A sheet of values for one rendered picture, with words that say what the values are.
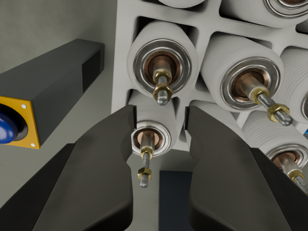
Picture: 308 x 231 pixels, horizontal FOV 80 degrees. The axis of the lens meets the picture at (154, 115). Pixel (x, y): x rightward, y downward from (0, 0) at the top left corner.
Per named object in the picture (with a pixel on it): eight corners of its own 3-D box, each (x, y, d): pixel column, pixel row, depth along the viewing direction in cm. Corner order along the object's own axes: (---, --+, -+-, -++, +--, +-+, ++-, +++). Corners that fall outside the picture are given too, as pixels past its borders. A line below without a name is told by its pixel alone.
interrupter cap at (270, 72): (211, 103, 27) (212, 105, 26) (233, 49, 23) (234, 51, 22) (260, 112, 27) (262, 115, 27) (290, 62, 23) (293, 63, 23)
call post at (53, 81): (104, 70, 50) (41, 148, 24) (78, 65, 50) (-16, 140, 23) (104, 43, 46) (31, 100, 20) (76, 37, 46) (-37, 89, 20)
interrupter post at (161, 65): (167, 56, 23) (168, 64, 21) (173, 73, 25) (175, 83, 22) (150, 63, 24) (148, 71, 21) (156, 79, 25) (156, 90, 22)
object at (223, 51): (187, 69, 42) (202, 108, 27) (200, 23, 37) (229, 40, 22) (227, 77, 43) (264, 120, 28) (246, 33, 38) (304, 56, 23)
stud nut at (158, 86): (171, 81, 18) (172, 85, 17) (173, 97, 19) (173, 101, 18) (151, 84, 18) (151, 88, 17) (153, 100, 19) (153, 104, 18)
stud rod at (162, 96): (165, 68, 22) (167, 95, 16) (166, 76, 23) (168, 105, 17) (157, 69, 23) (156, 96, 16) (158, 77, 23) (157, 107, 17)
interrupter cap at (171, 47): (181, 27, 22) (181, 28, 21) (197, 84, 25) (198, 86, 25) (123, 51, 23) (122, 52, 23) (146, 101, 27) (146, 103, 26)
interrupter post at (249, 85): (235, 90, 26) (244, 101, 23) (243, 74, 24) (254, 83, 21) (252, 93, 26) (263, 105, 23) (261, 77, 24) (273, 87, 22)
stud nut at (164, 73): (169, 69, 21) (170, 71, 20) (171, 83, 22) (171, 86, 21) (152, 71, 21) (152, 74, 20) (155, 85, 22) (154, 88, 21)
